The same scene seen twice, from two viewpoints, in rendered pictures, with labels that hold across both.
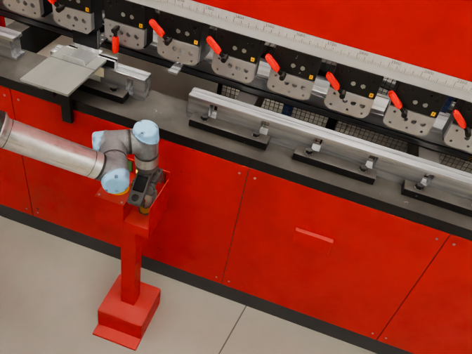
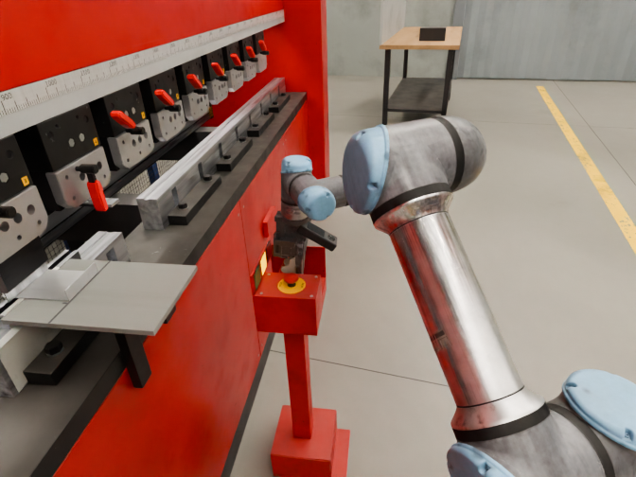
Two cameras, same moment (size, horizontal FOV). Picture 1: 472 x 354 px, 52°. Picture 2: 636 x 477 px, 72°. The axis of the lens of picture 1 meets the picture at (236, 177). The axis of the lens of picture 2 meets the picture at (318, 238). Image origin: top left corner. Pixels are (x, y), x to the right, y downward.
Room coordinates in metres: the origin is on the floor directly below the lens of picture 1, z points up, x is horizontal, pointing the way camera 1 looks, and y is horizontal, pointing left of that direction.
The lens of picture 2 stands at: (1.08, 1.29, 1.45)
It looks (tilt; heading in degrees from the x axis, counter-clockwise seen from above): 31 degrees down; 270
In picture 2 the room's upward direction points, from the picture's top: 2 degrees counter-clockwise
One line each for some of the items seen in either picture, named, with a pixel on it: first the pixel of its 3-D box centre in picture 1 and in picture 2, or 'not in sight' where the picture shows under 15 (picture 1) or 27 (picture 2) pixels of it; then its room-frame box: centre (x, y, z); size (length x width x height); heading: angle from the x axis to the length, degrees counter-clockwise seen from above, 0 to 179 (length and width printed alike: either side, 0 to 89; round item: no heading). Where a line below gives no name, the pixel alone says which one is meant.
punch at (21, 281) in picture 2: (86, 38); (19, 262); (1.59, 0.65, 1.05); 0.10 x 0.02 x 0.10; 81
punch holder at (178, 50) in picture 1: (183, 35); (115, 126); (1.53, 0.28, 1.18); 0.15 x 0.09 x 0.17; 81
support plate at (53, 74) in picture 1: (65, 69); (107, 292); (1.45, 0.67, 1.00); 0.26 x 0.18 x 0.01; 171
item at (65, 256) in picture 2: (92, 55); (40, 285); (1.59, 0.63, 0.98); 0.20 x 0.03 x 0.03; 81
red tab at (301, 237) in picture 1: (312, 240); (270, 220); (1.27, -0.34, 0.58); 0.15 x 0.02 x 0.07; 81
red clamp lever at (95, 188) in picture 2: (116, 39); (92, 187); (1.50, 0.51, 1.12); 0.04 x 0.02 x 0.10; 171
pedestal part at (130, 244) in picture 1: (130, 259); (299, 376); (1.15, 0.33, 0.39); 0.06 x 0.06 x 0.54; 81
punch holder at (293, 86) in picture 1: (295, 69); (185, 88); (1.47, -0.12, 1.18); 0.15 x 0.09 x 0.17; 81
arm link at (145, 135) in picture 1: (145, 140); (296, 180); (1.12, 0.29, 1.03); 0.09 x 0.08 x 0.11; 112
